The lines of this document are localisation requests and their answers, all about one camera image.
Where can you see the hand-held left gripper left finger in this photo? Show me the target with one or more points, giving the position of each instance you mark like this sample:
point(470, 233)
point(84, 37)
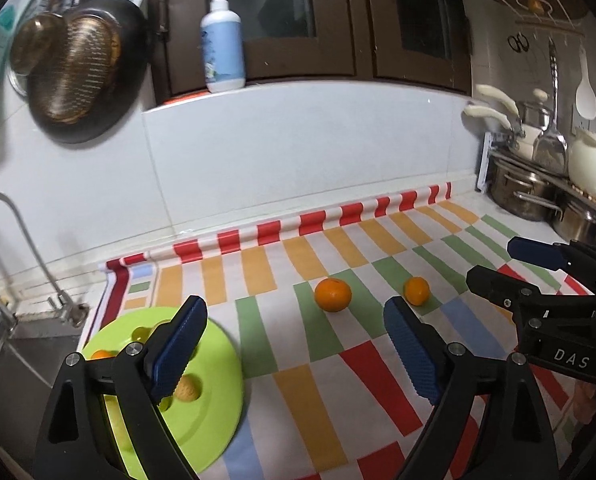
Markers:
point(178, 350)

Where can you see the steel kitchen sink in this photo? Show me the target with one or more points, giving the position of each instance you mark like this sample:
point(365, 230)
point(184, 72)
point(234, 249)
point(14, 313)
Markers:
point(28, 360)

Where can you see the steel pot with lid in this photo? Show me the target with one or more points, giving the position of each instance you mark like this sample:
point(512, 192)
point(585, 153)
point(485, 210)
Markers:
point(534, 115)

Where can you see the brown window frame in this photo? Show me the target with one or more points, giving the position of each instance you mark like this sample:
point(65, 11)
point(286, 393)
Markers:
point(338, 20)

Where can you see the round brass strainer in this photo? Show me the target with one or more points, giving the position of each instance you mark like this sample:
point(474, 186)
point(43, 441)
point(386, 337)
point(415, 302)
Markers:
point(33, 42)

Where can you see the white ceramic kettle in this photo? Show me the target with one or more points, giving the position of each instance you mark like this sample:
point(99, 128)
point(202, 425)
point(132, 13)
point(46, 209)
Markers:
point(593, 165)

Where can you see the white blue pump bottle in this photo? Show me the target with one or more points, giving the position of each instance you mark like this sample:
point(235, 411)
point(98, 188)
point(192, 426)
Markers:
point(223, 45)

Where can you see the small steel cooking pot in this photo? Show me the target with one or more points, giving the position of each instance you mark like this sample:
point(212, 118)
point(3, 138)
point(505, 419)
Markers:
point(578, 220)

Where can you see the large dark orange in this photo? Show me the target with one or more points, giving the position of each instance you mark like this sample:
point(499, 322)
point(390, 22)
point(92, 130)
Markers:
point(100, 354)

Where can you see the small yellow fruit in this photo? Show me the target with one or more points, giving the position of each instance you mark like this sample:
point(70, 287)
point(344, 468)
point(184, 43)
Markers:
point(188, 390)

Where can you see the black scissors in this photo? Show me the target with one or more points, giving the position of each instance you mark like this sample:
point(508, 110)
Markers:
point(518, 42)

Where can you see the white rice paddle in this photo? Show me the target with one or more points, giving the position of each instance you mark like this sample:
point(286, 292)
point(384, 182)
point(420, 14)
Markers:
point(586, 95)

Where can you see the metal spatula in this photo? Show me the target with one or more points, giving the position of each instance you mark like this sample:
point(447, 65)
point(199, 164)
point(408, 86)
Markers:
point(550, 150)

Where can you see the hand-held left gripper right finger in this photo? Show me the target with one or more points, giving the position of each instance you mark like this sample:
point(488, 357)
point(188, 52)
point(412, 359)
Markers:
point(410, 355)

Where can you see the lime green plate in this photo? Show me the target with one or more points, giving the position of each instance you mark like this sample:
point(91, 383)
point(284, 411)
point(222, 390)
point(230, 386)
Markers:
point(213, 360)

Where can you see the tall chrome gooseneck faucet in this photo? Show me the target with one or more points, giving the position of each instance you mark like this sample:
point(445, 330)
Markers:
point(25, 240)

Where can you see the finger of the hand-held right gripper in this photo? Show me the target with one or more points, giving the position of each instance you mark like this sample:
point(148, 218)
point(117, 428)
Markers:
point(535, 254)
point(503, 285)

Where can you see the dark hanging wok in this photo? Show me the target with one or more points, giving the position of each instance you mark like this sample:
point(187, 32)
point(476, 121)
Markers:
point(128, 35)

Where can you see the colourful checkered table mat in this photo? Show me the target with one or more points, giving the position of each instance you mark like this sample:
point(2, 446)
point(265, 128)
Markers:
point(308, 400)

